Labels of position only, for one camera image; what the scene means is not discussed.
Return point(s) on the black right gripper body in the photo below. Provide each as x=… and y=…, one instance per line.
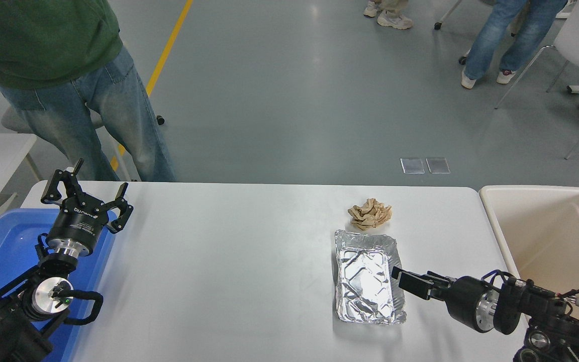
x=463, y=301

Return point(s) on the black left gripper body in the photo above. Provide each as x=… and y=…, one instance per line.
x=78, y=223

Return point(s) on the silver foil tray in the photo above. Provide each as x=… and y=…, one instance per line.
x=365, y=276

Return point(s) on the blue plastic tray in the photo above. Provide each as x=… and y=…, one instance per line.
x=3, y=241

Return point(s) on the crumpled tan paper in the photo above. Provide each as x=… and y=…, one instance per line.
x=370, y=214

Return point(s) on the clear floor plate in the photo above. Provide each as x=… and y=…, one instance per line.
x=438, y=165
x=412, y=166

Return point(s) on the large pale bin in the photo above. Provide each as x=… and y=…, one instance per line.
x=556, y=236

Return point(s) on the person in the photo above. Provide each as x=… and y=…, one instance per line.
x=495, y=30
x=18, y=40
x=395, y=17

